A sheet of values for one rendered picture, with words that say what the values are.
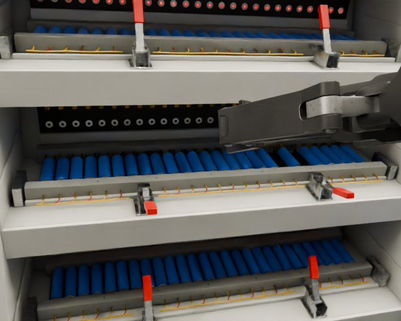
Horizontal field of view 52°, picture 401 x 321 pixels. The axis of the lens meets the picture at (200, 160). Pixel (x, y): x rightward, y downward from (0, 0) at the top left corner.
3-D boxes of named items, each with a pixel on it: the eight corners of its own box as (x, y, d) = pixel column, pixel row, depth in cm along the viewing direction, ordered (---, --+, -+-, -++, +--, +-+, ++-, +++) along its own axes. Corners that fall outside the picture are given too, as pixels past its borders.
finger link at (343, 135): (414, 142, 24) (410, 141, 22) (247, 155, 30) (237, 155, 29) (409, 72, 24) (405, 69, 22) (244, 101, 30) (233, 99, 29)
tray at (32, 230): (408, 219, 66) (428, 168, 62) (5, 259, 52) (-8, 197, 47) (343, 160, 83) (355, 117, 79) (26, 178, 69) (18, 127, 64)
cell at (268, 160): (264, 156, 72) (279, 175, 66) (254, 157, 71) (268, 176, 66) (265, 148, 71) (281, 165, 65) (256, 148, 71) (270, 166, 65)
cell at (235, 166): (231, 158, 70) (242, 178, 65) (221, 159, 70) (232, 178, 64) (232, 149, 69) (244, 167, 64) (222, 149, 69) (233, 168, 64)
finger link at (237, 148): (264, 147, 30) (254, 148, 30) (234, 153, 37) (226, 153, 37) (261, 107, 30) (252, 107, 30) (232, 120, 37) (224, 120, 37)
